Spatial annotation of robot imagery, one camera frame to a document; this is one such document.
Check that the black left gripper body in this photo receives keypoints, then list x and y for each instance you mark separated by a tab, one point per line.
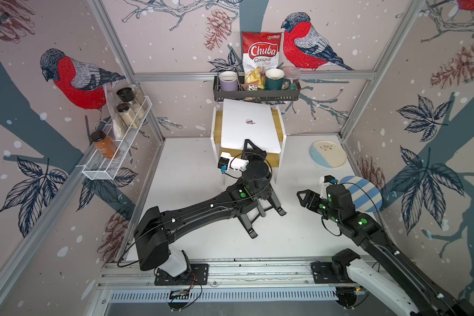
266	192

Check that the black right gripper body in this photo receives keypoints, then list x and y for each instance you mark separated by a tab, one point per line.
327	212

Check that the silver laptop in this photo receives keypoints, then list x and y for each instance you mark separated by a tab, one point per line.
243	120

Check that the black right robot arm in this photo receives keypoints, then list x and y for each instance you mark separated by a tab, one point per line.
408	290

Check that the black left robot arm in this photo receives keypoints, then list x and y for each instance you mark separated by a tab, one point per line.
157	230

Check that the black lid spice jar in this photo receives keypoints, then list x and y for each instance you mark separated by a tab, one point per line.
128	116

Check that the tall black lid jar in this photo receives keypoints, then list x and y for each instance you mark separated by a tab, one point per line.
126	95

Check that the blue striped plate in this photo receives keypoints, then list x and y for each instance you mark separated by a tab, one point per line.
365	195

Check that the cream and blue plate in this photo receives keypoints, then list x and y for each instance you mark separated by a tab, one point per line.
327	154

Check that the small snack packet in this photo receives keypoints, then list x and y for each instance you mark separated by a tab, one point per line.
252	86

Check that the green mug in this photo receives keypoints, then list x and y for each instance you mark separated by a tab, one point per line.
275	80

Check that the lilac mug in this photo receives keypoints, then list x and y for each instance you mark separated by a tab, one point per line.
228	81

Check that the pink lidded jar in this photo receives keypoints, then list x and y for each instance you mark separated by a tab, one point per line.
291	78

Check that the red cassava chips bag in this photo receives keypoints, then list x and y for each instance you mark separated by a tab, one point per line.
260	53

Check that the orange spice jar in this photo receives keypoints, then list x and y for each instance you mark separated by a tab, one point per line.
104	144

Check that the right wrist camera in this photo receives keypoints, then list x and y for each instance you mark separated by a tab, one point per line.
326	181

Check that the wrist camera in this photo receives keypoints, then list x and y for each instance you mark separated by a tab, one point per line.
326	181
231	163

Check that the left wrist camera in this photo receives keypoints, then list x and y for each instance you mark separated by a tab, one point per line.
231	163

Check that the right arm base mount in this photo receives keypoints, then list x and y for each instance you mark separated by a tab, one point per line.
335	270

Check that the dark metal wall shelf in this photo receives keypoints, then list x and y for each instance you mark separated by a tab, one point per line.
257	96

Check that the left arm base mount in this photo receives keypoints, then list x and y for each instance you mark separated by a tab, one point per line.
178	270

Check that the white wire wall rack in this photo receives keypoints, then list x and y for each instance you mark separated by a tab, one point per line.
99	168

